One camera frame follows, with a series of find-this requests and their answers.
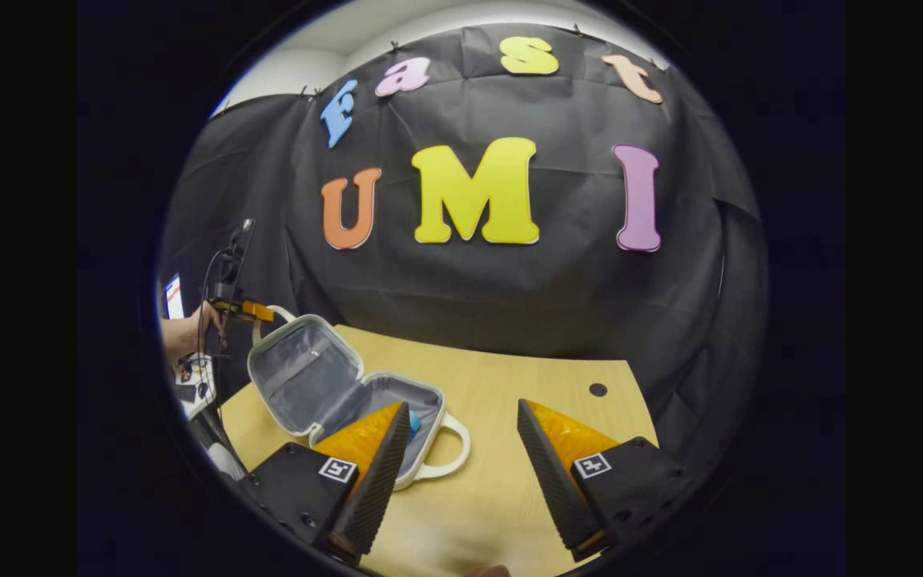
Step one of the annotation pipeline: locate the white suitcase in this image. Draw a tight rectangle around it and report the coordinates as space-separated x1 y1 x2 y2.
247 305 472 492

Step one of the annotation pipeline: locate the black cable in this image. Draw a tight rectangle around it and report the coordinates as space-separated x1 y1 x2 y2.
197 247 228 381

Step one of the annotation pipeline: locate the grey rounded object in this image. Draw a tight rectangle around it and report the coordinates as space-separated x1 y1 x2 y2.
187 409 248 482

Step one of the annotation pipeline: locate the computer screen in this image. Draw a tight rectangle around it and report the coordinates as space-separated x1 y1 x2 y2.
162 272 187 320

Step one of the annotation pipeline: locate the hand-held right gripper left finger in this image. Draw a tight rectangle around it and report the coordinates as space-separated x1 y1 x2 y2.
237 401 412 567

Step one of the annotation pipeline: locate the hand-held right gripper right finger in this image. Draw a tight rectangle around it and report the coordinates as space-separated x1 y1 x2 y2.
516 398 695 562

